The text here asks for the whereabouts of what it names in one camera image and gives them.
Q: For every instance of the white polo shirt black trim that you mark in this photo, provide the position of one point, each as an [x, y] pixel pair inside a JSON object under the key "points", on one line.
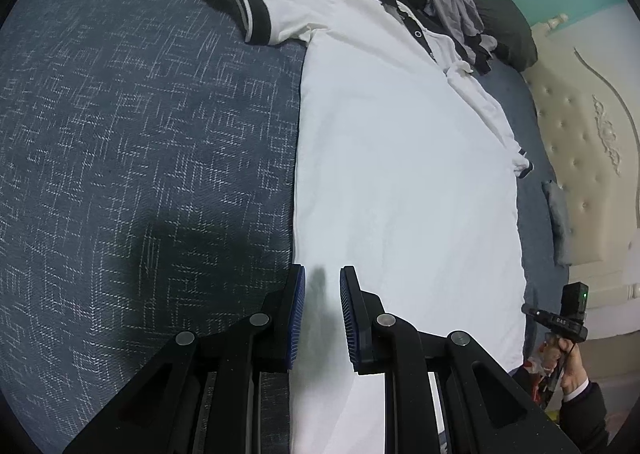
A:
{"points": [[400, 173]]}

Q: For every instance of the person's right hand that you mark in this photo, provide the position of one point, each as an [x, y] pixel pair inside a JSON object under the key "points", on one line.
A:
{"points": [[575, 369]]}

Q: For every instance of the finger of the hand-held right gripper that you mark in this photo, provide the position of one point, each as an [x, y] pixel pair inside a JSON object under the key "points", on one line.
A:
{"points": [[537, 315]]}

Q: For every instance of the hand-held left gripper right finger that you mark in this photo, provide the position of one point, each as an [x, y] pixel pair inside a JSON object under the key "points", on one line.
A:
{"points": [[350, 319]]}

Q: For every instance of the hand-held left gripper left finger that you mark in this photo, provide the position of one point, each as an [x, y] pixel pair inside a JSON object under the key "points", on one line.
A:
{"points": [[296, 319]]}

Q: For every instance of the grey folded cloth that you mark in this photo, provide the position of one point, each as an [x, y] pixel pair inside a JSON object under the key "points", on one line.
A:
{"points": [[557, 224]]}

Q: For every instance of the dark grey long pillow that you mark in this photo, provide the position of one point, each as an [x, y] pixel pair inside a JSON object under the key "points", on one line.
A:
{"points": [[505, 23]]}

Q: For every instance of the cream tufted headboard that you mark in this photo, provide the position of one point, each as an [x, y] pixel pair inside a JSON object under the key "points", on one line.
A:
{"points": [[590, 158]]}

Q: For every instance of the blue patterned bed sheet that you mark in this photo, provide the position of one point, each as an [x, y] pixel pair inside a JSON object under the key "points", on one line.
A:
{"points": [[140, 133]]}

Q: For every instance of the person's right forearm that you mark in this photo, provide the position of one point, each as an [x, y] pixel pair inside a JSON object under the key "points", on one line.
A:
{"points": [[575, 419]]}

